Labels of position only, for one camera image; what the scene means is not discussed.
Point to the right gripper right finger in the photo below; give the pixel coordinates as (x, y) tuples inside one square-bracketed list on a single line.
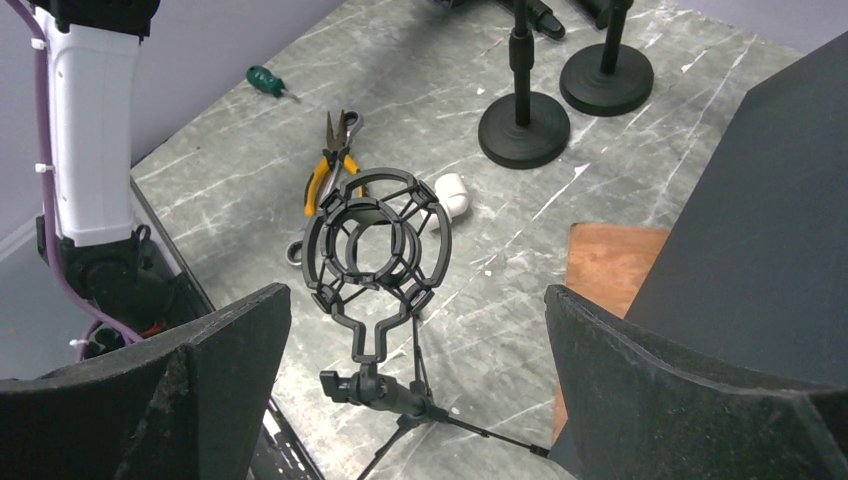
[(640, 406)]

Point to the round base clip stand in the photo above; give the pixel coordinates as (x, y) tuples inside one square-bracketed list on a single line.
[(608, 79)]

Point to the black network switch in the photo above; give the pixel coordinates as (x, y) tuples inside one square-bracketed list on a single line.
[(754, 271)]

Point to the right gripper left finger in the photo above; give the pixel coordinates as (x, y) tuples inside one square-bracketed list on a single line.
[(80, 421)]

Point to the brown wooden board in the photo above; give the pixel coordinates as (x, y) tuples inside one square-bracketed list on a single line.
[(608, 263)]

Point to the black silver-mesh microphone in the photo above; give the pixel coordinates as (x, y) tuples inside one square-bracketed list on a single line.
[(539, 16)]

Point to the green screwdriver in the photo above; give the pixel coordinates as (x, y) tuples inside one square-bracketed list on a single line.
[(263, 80)]

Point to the round base shock mount stand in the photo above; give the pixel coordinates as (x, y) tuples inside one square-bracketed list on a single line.
[(525, 129)]

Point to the white pvc elbow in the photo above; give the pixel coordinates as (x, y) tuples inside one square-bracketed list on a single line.
[(454, 198)]

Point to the tripod shock mount stand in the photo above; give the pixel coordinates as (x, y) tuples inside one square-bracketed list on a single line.
[(371, 267)]

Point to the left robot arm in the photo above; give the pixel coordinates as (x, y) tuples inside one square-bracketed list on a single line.
[(108, 251)]

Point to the yellow handled pliers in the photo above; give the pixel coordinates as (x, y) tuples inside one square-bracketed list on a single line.
[(335, 155)]

